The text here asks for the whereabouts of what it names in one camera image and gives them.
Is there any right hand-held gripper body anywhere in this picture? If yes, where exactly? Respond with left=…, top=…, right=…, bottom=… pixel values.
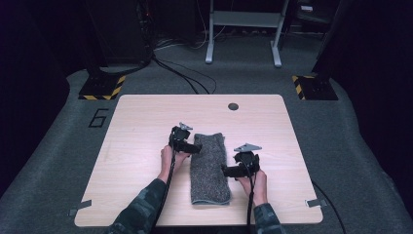
left=233, top=142, right=263, bottom=178

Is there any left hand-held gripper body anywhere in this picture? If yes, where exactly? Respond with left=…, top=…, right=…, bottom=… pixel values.
left=168, top=121, right=195, bottom=154

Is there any grey towel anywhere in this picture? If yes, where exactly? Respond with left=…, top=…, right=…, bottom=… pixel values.
left=189, top=132, right=233, bottom=207

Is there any person's left hand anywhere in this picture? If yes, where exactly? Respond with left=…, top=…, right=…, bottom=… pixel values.
left=160, top=144, right=191, bottom=181

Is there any person's right hand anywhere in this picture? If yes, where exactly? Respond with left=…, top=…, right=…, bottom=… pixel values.
left=236, top=169, right=269, bottom=207

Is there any grey tape strip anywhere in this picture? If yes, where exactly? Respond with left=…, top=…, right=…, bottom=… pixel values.
left=67, top=199, right=93, bottom=217
left=305, top=198, right=328, bottom=209

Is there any black striped stand base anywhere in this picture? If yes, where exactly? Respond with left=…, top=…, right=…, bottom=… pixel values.
left=290, top=74, right=340, bottom=101
left=78, top=74, right=127, bottom=101

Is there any black equipment cabinet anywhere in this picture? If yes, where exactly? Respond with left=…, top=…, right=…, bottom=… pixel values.
left=82, top=0, right=154, bottom=71

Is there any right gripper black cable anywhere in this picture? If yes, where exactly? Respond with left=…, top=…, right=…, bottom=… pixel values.
left=242, top=155, right=258, bottom=234

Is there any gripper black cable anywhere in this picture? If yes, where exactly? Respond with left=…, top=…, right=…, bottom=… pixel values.
left=150, top=149, right=178, bottom=234
left=242, top=155, right=258, bottom=234

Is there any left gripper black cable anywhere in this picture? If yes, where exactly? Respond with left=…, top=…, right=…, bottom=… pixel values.
left=150, top=149, right=178, bottom=234

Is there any black floor cable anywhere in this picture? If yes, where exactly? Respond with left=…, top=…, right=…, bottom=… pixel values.
left=159, top=58, right=218, bottom=96
left=151, top=55, right=201, bottom=96

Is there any thin black cable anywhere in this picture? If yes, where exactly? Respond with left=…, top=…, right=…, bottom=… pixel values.
left=311, top=180, right=348, bottom=234

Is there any white metal desk frame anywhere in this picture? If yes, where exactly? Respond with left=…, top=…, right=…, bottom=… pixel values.
left=205, top=0, right=290, bottom=68

